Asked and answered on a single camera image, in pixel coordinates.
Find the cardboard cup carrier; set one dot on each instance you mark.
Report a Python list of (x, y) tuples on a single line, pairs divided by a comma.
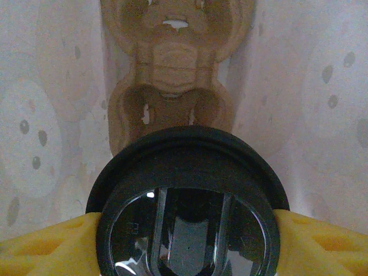
[(175, 57)]

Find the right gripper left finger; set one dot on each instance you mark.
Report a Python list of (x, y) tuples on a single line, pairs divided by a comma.
[(43, 250)]

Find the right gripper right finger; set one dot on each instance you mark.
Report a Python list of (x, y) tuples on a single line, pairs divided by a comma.
[(322, 250)]

